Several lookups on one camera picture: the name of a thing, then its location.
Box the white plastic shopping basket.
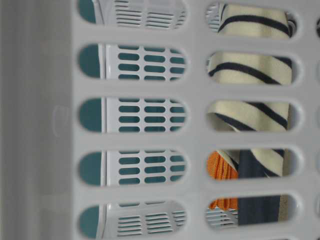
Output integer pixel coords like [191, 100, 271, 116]
[0, 0, 320, 240]

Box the cream navy striped slipper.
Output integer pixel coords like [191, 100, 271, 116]
[207, 3, 294, 226]

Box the orange knitted cloth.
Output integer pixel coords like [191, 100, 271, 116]
[206, 151, 238, 211]

